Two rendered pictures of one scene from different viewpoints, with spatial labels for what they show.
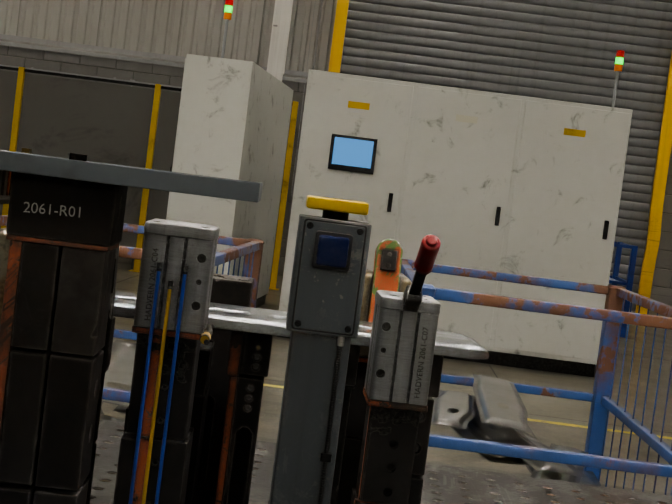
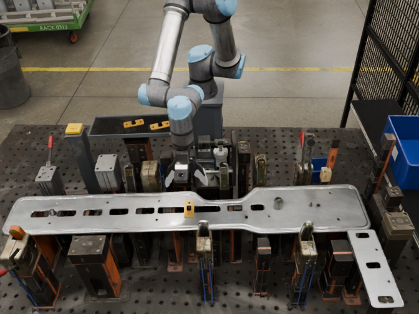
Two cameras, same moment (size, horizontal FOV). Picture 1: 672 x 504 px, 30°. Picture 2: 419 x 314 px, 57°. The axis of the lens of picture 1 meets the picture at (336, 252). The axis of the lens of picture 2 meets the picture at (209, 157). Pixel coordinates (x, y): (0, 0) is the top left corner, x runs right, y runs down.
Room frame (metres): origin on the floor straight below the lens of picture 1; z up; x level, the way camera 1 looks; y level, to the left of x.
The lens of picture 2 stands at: (2.50, 0.67, 2.15)
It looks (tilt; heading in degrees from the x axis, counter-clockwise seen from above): 42 degrees down; 184
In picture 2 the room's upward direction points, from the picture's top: 3 degrees counter-clockwise
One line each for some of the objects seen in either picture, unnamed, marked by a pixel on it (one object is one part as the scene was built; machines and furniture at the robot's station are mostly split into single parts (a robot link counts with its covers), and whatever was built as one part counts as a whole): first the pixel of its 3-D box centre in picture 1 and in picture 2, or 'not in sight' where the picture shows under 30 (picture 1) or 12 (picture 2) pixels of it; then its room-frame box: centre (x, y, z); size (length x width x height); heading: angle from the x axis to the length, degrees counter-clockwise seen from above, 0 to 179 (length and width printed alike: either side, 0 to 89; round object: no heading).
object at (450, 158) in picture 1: (454, 193); not in sight; (9.52, -0.83, 1.22); 2.40 x 0.54 x 2.45; 89
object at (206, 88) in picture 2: not in sight; (201, 83); (0.88, 0.53, 1.15); 0.15 x 0.15 x 0.10
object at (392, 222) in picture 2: not in sight; (386, 250); (1.64, 1.26, 0.88); 0.08 x 0.08 x 0.36; 3
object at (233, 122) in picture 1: (232, 166); not in sight; (10.49, 0.95, 1.22); 2.40 x 0.54 x 2.45; 175
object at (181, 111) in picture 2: not in sight; (180, 114); (1.50, 0.51, 1.41); 0.09 x 0.08 x 0.11; 166
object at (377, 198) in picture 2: not in sight; (371, 229); (1.53, 1.24, 0.85); 0.12 x 0.03 x 0.30; 3
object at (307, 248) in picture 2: not in sight; (301, 271); (1.74, 0.93, 0.87); 0.12 x 0.09 x 0.35; 3
